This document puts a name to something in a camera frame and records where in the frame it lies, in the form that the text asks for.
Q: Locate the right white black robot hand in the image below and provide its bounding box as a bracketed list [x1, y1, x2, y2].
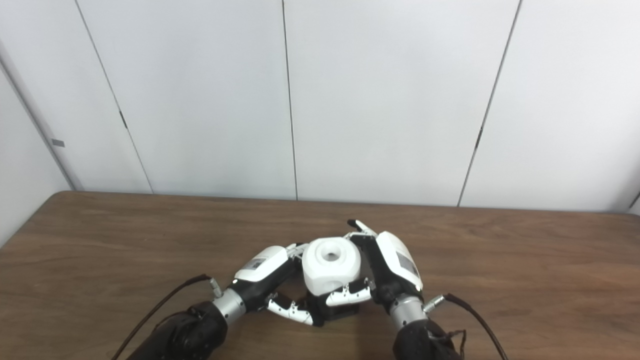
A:
[326, 219, 424, 315]

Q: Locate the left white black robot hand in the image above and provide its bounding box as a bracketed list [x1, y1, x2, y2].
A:
[232, 243, 315, 327]

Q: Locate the round white plastic piece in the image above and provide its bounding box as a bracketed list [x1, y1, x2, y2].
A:
[301, 237, 362, 296]

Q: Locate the black flanged holder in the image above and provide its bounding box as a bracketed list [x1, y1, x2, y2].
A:
[306, 292, 362, 327]

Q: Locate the left wrist dark cable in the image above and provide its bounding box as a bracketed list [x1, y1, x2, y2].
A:
[110, 274, 223, 360]

